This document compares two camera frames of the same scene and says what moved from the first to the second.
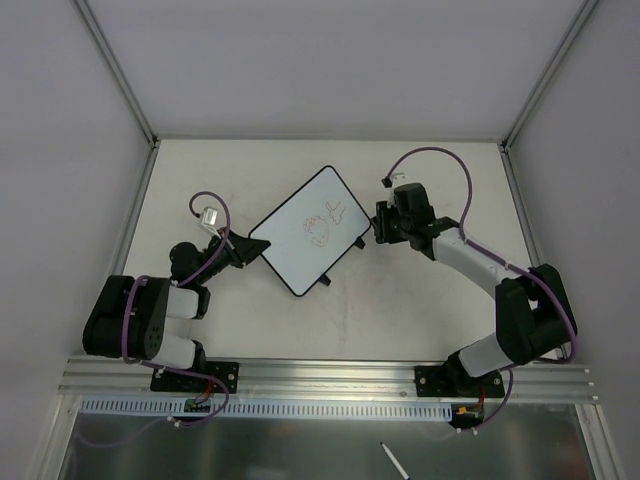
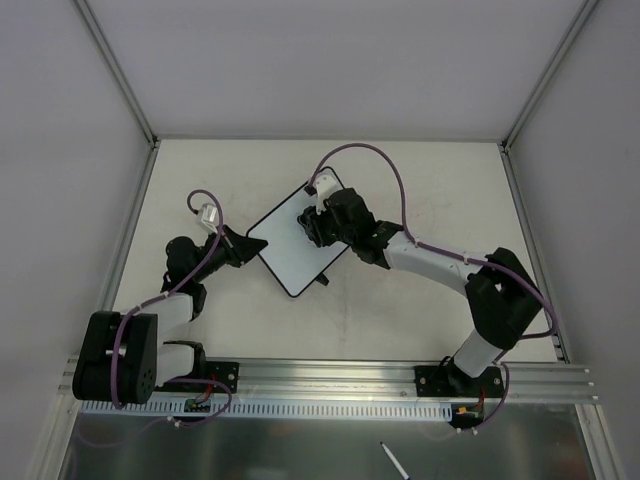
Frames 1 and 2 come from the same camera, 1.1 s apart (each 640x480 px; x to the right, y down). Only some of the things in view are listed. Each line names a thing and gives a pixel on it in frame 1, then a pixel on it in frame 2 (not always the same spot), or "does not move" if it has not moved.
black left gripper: x=232 y=250 does not move
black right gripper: x=383 y=229 -> x=316 y=228
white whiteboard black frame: x=311 y=230 does not move
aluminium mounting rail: x=131 y=378 does not move
